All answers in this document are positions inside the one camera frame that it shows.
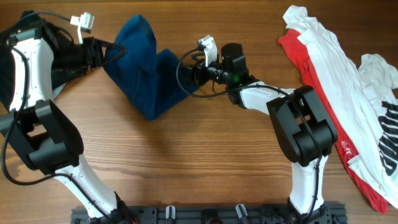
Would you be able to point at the blue polo shirt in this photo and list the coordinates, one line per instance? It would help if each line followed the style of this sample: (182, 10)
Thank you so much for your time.
(152, 81)

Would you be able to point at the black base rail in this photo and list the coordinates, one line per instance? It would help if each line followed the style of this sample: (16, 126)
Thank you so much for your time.
(268, 213)

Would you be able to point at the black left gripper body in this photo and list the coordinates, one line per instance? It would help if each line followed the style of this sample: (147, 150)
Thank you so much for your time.
(76, 58)

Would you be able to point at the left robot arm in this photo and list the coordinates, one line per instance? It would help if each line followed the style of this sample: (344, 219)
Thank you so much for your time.
(41, 135)

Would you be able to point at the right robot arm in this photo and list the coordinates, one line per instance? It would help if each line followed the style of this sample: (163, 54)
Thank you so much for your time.
(302, 126)

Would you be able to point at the black folded garment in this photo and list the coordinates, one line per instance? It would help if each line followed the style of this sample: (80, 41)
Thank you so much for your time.
(8, 65)

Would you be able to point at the red shirt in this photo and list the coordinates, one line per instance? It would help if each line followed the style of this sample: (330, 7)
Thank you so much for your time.
(298, 55)

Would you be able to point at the white printed shirt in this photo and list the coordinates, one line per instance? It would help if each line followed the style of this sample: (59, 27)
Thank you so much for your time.
(378, 80)

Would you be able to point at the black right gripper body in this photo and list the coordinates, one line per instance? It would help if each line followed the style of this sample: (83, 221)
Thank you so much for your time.
(214, 71)

